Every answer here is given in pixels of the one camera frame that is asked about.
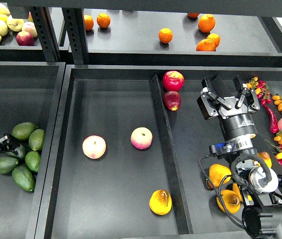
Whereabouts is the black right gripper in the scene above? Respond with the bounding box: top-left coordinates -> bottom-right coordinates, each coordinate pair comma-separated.
196,75 -> 260,141

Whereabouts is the dark green avocado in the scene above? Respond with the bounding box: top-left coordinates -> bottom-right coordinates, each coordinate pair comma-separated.
12,165 -> 35,192

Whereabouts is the yellow orange pear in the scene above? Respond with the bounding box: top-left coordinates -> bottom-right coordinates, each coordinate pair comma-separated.
149,189 -> 172,216

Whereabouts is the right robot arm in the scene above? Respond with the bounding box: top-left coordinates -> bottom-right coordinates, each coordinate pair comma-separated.
197,76 -> 282,239

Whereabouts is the green avocado top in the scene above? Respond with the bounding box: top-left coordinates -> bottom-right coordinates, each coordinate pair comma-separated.
11,122 -> 38,141

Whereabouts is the green avocado far left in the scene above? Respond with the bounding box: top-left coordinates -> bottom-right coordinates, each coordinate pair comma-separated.
0,156 -> 19,174

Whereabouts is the yellow pear far right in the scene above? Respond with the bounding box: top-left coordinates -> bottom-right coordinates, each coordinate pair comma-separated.
257,151 -> 272,168

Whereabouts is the orange cherry tomato bunch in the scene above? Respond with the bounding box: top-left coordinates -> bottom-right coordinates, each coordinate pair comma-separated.
246,77 -> 261,99

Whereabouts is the black left tray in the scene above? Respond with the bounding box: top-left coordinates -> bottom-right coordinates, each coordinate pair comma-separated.
0,62 -> 65,239

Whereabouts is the red chili pepper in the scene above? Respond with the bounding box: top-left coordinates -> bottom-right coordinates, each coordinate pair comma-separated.
263,105 -> 279,133

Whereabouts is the dark red apple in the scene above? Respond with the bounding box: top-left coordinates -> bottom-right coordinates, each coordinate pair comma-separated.
163,91 -> 181,111

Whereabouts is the orange on shelf front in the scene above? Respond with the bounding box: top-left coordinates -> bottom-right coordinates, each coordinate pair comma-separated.
196,39 -> 216,51

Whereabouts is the bright red apple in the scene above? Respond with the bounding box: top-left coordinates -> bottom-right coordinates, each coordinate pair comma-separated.
163,71 -> 185,92

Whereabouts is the orange behind front orange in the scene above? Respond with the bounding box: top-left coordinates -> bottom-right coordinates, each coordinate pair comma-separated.
207,33 -> 221,48

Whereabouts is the large orange on shelf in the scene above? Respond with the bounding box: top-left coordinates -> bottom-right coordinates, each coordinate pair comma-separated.
197,14 -> 216,33

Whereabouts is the pink apple left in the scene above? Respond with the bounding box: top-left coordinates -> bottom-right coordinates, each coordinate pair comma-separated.
82,135 -> 106,159

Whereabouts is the orange on shelf centre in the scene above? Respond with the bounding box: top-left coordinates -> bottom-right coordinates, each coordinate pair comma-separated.
158,28 -> 173,44

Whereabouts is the pink apple centre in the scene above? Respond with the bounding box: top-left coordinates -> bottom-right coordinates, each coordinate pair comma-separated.
130,127 -> 153,150

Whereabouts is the red apple on shelf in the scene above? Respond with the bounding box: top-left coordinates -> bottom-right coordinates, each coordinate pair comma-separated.
16,31 -> 34,46

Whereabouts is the black divided tray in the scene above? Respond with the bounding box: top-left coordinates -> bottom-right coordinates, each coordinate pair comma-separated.
35,65 -> 282,239

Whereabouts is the pink peach on shelf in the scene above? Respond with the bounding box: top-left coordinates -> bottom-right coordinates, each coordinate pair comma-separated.
22,22 -> 38,38

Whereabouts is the pale yellow apple right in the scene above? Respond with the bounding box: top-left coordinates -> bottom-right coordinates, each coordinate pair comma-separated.
6,15 -> 24,32

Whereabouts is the yellow lemon on shelf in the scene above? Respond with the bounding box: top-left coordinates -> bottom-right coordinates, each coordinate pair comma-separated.
0,14 -> 8,23

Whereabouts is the orange on shelf left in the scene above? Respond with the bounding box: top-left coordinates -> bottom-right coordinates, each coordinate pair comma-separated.
84,14 -> 94,31

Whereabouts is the black shelf upright post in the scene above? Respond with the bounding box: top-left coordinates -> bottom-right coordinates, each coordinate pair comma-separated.
30,6 -> 60,62

